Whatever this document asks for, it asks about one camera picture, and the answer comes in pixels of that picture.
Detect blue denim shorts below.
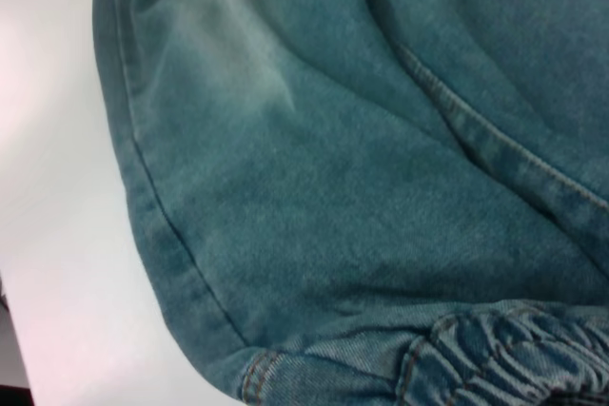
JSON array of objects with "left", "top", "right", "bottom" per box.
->
[{"left": 92, "top": 0, "right": 609, "bottom": 406}]

